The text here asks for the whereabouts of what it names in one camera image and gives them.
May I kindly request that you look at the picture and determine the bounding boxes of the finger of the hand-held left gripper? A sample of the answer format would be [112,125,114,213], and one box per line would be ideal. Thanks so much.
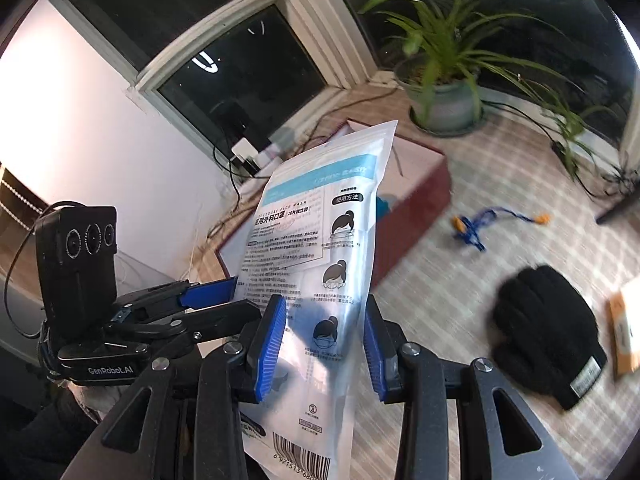
[107,276,239,333]
[132,300,263,360]

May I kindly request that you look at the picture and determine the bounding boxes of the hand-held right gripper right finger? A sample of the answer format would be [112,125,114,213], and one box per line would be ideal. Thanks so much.
[364,295,581,480]

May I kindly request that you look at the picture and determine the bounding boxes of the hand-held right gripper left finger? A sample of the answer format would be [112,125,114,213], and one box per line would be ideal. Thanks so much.
[60,295,288,480]

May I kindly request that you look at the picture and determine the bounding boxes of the white face mask packet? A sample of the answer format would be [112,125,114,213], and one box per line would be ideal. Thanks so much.
[235,120,399,480]

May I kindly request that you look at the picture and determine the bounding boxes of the teal soft item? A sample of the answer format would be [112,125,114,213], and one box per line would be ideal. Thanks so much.
[376,195,401,222]

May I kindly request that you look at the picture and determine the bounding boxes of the orange earplugs with blue cord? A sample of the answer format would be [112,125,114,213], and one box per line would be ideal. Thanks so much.
[451,207,552,253]

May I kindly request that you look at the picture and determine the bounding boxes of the dark red cardboard box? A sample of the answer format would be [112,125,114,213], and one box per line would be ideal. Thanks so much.
[215,119,453,291]

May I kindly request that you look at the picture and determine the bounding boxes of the black knit glove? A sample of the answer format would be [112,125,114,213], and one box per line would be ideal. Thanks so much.
[492,265,608,411]

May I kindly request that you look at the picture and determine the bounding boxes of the orange tissue pack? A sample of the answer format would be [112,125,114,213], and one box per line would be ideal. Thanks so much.
[606,275,640,378]

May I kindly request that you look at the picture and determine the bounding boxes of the white power strip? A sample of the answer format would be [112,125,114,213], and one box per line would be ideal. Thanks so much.
[230,137,287,179]

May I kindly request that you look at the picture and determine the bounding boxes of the green plant in grey pot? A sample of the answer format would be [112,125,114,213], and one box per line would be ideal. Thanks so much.
[357,0,601,138]

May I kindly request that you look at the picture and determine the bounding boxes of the black tripod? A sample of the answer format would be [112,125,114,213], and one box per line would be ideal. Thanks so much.
[595,194,640,226]

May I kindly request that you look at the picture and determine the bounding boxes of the small green plantlet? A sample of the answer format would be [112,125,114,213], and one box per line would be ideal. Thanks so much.
[515,80,640,196]

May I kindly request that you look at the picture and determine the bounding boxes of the black ring light cable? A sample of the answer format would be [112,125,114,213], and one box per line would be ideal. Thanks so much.
[482,100,632,201]

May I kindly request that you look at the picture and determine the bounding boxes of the white window frame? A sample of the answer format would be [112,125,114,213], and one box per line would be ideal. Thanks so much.
[45,0,640,111]

